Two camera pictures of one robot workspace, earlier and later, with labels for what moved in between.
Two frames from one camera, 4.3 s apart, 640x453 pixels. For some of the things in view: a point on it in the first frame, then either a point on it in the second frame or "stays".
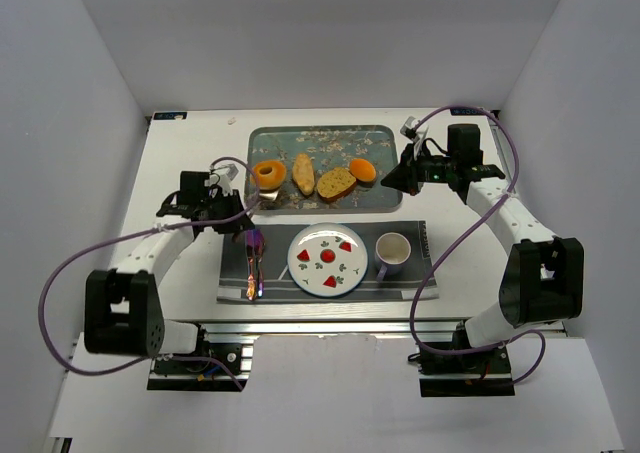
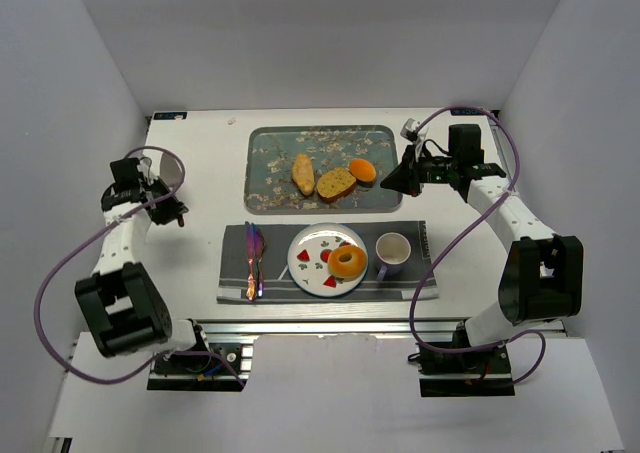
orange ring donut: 271,175 -> 347,263
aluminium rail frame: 249,330 stays
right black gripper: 413,171 stays
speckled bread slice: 334,184 stays
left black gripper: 228,213 -> 167,209
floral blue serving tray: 329,147 stays
